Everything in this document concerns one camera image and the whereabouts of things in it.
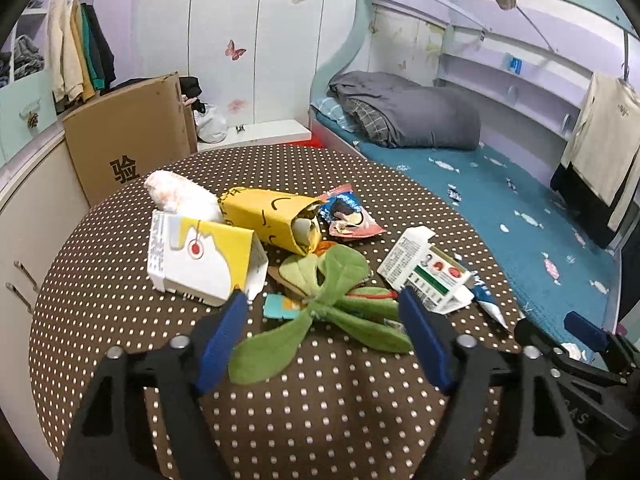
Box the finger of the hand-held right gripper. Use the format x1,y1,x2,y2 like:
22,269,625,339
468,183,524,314
514,317,571,361
564,311,632,373

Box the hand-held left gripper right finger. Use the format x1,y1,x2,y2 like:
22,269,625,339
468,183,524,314
397,287,586,480

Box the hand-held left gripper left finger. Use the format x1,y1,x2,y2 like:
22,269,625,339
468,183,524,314
57,290,251,480

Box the blue and white tube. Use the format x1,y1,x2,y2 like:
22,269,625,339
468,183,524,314
452,255,516,333

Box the white medicine box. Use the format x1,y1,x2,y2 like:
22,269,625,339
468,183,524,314
376,226,476,315

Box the white and yellow carton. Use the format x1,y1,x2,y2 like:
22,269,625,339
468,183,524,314
146,210,269,307

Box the green plush vegetable toy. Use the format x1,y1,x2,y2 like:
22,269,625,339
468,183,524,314
229,244,415,386

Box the yellow paper carton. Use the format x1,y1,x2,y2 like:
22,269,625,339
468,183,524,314
219,187,325,257

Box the small teal card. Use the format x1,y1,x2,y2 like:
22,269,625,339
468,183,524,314
262,292,311,322

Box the black hanging garment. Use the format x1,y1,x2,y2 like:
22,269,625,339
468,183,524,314
550,160,636,248

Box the cartoon snack packet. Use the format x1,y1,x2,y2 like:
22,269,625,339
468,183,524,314
317,184,387,238

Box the blue candy print bedsheet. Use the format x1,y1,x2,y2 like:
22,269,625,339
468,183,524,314
310,105,618,361

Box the white and orange plastic bag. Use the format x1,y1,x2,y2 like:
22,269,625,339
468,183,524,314
144,170,223,223

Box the cream hanging shirt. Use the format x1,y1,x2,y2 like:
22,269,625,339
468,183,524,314
560,72,640,206

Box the white step platform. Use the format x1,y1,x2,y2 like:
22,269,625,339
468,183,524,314
197,119,313,153

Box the white low cabinet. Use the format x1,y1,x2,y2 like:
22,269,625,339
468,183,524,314
0,145,93,461

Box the plaid blanket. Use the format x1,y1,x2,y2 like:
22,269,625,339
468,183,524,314
347,99,401,146

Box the brown cardboard box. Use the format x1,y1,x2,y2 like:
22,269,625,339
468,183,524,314
62,72,198,208

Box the grey duvet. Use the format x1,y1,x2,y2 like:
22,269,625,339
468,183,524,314
327,71,482,151

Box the blue striped pillow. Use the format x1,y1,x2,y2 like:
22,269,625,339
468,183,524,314
310,96,361,133

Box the black bag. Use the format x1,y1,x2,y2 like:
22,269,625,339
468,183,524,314
177,76,208,113

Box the teal drawer cabinet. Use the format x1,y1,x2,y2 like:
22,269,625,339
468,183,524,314
0,67,66,166

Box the green hanging garment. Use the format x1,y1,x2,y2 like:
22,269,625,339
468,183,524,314
80,4,107,92

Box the yellow hanging garment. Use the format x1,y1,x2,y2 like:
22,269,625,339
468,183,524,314
70,0,97,101

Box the white wardrobe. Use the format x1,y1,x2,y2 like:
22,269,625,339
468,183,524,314
107,0,363,126

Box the cream hanging jacket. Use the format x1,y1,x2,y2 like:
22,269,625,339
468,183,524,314
47,0,86,103

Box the folded grey clothes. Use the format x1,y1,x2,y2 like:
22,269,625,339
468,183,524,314
0,35,46,88

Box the white wall shelf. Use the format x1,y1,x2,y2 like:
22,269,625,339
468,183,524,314
435,25,596,136

